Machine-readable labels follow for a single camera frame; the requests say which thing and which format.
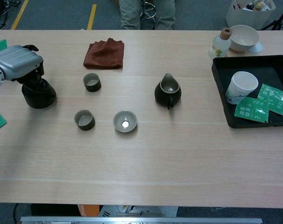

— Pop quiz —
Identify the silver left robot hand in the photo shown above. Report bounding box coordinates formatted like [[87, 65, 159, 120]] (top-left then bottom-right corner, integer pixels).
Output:
[[0, 44, 45, 91]]

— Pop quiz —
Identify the black cast iron teapot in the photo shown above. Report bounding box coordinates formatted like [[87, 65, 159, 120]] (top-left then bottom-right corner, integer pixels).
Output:
[[21, 78, 57, 109]]

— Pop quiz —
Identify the white robot base chassis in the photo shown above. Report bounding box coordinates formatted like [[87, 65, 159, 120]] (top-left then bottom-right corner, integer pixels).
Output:
[[98, 205, 179, 217]]

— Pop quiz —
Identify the black equipment stand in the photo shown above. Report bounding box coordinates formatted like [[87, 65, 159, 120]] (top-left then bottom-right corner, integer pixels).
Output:
[[0, 0, 22, 28]]

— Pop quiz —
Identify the dark green cylindrical teacup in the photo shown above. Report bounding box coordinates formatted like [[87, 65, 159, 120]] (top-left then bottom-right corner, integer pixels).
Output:
[[74, 109, 96, 131], [82, 72, 102, 92]]

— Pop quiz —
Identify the brown folded cloth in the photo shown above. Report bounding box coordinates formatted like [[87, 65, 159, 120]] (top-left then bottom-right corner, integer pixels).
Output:
[[83, 37, 125, 70]]

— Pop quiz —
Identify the grey-green ceramic tea strainer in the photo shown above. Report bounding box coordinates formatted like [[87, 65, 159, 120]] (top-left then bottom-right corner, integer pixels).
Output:
[[113, 110, 138, 133]]

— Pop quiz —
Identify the person in khaki trousers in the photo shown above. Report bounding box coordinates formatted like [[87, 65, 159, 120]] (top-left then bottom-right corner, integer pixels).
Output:
[[119, 0, 176, 30]]

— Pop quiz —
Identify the chrome stool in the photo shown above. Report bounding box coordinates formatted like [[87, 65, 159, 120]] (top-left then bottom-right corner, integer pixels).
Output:
[[139, 0, 156, 24]]

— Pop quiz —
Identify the dark ceramic pouring pitcher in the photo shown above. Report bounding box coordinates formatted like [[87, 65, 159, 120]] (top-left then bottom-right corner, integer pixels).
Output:
[[154, 73, 182, 110]]

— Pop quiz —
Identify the glass bottle with wooden cap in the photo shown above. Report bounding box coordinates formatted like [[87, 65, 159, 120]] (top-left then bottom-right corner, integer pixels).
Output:
[[208, 27, 233, 59]]

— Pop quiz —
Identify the green-printed white paper cup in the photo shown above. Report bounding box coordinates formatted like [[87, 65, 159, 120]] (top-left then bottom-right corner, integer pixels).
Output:
[[225, 71, 259, 105]]

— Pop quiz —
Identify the beige bowl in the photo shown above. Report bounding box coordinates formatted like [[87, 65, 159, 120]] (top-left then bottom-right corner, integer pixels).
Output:
[[229, 24, 260, 52]]

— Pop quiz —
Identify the white storage bin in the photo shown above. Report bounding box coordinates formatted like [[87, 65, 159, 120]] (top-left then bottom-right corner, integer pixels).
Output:
[[225, 0, 276, 30]]

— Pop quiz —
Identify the white saucer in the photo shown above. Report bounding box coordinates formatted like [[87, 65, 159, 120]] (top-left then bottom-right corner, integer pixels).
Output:
[[248, 42, 264, 53]]

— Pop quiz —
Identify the black plastic tray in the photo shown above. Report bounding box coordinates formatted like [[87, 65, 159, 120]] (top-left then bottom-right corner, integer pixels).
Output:
[[211, 55, 283, 129]]

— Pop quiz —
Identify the black tripod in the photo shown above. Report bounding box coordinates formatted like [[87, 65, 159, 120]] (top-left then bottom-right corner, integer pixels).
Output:
[[260, 0, 283, 31]]

